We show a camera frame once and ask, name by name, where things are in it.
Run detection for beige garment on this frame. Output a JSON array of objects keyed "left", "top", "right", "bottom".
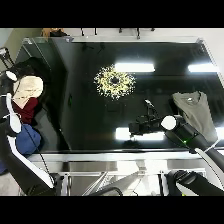
[{"left": 12, "top": 75, "right": 45, "bottom": 109}]

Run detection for grey T-shirt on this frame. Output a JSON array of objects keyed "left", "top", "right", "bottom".
[{"left": 171, "top": 90, "right": 219, "bottom": 144}]

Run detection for black garment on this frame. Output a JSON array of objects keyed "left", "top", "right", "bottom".
[{"left": 14, "top": 56, "right": 53, "bottom": 101}]

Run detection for blue garment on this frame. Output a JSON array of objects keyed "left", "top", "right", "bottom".
[{"left": 14, "top": 123, "right": 43, "bottom": 156}]

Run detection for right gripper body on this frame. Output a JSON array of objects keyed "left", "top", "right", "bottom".
[{"left": 128, "top": 114, "right": 163, "bottom": 137}]

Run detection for black cable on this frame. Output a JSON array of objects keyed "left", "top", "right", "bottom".
[{"left": 22, "top": 123, "right": 54, "bottom": 179}]

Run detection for silver frame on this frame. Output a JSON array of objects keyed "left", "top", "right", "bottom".
[{"left": 14, "top": 35, "right": 224, "bottom": 197}]

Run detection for dark red garment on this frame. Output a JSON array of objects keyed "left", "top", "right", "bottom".
[{"left": 12, "top": 96, "right": 40, "bottom": 125}]

